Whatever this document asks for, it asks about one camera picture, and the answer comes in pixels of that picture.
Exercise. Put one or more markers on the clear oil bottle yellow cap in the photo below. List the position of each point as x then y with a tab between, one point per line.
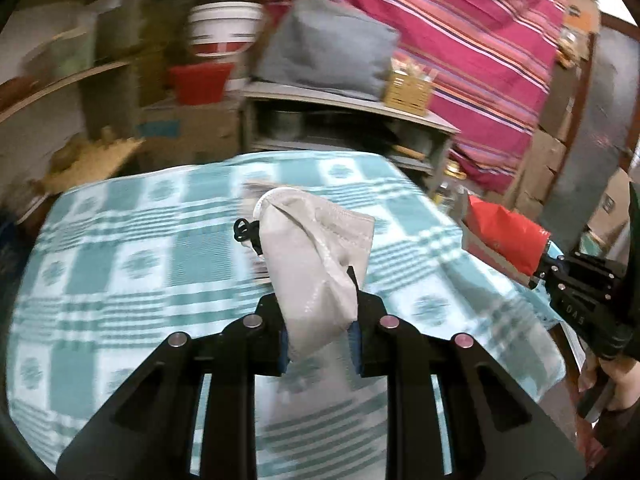
447	185

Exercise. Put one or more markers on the bundle of chopsticks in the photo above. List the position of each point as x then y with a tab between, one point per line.
412	67

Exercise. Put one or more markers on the grey cushion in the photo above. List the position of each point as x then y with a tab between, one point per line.
325	50

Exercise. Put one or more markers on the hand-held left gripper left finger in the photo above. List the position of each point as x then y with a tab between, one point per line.
270	345

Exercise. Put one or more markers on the red plastic packet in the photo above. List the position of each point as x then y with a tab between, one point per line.
505	232

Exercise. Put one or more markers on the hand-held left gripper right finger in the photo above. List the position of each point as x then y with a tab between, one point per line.
372	345

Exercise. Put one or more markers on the egg carton tray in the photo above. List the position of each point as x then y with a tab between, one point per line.
95	160

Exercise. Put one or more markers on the brown cardboard piece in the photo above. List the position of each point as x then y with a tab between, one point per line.
487	255

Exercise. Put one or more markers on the person's right forearm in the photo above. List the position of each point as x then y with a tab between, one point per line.
622	435

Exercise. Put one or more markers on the red plastic basin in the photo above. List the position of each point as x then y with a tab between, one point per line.
200	82

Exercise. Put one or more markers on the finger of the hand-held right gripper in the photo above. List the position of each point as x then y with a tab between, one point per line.
541	272

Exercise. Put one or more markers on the green checkered tablecloth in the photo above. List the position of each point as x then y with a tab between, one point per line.
150	240

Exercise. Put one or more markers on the brown cardboard box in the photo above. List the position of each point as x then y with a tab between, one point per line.
200	130

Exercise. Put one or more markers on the grey wooden cabinet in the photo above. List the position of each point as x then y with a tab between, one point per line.
350	105

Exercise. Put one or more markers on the stack of cardboard boxes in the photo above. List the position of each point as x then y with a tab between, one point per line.
542	160

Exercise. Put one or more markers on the pink striped blanket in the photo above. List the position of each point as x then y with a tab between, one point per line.
475	35

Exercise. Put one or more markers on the white plastic bucket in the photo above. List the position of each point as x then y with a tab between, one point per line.
225	25

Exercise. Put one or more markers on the person's right hand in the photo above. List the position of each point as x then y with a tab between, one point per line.
627	382

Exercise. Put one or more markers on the grey metal panel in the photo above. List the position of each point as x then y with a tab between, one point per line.
595	135

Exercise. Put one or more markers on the small wicker basket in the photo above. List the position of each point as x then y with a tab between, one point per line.
407	90

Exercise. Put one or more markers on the wooden shelf unit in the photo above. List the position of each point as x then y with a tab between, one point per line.
50	85

